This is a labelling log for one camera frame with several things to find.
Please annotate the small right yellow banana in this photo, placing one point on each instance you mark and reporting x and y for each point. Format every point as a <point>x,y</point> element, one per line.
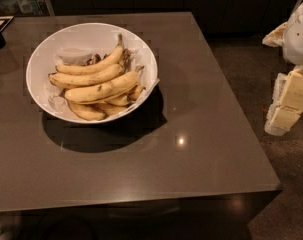
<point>135,92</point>

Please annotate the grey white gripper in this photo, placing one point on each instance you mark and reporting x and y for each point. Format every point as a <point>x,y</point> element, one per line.
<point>299,34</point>

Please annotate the lower middle yellow banana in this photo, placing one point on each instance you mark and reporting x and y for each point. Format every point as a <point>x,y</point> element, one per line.
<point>109,109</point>

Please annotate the bottom left yellow banana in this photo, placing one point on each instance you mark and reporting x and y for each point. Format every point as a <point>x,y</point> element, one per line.
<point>86,112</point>

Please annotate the white paper bowl liner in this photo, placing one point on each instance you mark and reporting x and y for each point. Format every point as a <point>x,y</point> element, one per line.
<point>148,79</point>

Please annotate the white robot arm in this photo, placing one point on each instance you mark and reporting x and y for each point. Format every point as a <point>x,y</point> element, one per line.
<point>289,36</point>

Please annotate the hidden yellow banana under front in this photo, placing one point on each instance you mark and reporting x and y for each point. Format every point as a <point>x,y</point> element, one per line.
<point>121,100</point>

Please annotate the large front yellow banana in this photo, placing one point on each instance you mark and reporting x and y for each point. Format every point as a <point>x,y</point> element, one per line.
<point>105,90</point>

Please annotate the top curved yellow banana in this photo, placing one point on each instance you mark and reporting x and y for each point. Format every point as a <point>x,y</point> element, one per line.
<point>112,58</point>

